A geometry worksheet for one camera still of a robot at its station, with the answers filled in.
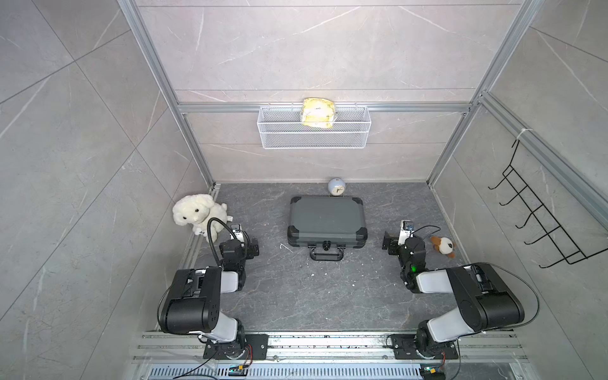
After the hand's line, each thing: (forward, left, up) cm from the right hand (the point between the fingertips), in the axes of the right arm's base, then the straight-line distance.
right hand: (399, 232), depth 93 cm
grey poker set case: (+2, +29, +3) cm, 29 cm away
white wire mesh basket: (+40, +47, +23) cm, 66 cm away
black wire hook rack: (-19, -31, +25) cm, 44 cm away
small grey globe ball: (+27, +23, 0) cm, 35 cm away
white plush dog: (+5, +79, +10) cm, 80 cm away
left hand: (0, +64, -1) cm, 64 cm away
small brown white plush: (-3, -19, -5) cm, 20 cm away
